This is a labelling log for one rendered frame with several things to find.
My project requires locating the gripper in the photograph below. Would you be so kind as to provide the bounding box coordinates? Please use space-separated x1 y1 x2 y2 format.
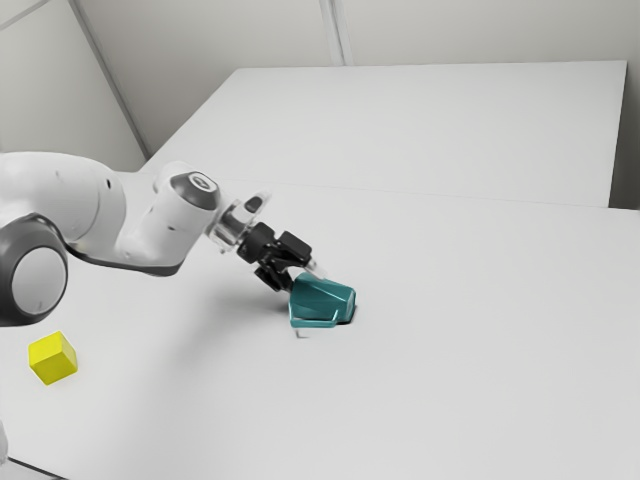
236 222 329 293

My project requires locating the teal faceted mug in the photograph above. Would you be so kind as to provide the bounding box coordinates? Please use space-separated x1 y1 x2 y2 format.
288 271 358 330

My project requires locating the yellow block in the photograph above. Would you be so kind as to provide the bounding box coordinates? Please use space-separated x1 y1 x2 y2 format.
27 330 80 387

